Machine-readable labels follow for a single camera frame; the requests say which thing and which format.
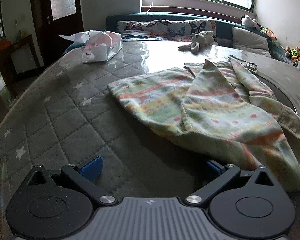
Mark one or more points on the blue sofa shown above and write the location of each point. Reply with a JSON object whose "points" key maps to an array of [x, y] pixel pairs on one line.
{"points": [[225, 26]]}

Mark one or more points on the grey pillow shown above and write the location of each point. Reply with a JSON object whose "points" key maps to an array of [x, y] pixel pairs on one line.
{"points": [[250, 40]]}

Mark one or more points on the orange and green toy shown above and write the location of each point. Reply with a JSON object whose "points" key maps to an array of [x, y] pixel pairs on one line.
{"points": [[270, 33]]}

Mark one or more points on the dark wooden table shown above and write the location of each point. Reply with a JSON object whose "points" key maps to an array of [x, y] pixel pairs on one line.
{"points": [[22, 46]]}

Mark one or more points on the pile of small plush toys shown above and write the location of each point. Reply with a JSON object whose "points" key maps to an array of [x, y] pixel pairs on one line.
{"points": [[296, 53]]}

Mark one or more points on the orange object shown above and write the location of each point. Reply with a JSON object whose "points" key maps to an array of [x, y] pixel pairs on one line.
{"points": [[3, 45]]}

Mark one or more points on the grey bunny plush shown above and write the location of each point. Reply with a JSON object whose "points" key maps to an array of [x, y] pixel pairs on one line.
{"points": [[200, 40]]}

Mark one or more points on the white and pink bag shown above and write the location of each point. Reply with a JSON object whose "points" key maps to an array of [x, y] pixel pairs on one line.
{"points": [[110, 47]]}

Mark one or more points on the grey quilted star bed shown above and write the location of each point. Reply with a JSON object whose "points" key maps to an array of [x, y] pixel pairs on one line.
{"points": [[65, 120]]}

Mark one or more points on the dark wooden door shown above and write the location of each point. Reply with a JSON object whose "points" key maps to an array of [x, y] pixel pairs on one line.
{"points": [[62, 27]]}

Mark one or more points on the panda plush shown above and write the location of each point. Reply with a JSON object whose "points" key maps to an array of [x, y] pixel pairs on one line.
{"points": [[250, 21]]}

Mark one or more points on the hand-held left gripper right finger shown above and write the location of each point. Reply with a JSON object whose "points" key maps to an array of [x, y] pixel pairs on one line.
{"points": [[213, 167]]}

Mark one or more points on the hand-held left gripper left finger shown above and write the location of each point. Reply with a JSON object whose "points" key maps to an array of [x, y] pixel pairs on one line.
{"points": [[91, 168]]}

